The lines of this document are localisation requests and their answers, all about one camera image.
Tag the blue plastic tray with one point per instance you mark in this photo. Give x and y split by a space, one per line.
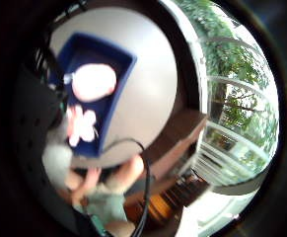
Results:
116 65

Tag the white and pink soft toy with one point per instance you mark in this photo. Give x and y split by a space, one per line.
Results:
82 126

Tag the the person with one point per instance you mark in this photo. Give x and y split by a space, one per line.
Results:
107 202

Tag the green trees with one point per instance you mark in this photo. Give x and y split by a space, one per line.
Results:
235 65

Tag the white round plate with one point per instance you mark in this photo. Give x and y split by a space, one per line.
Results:
93 82

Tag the white railing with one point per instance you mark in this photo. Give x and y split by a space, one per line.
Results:
222 154

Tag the white pillar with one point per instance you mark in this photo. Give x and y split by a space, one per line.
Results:
195 56

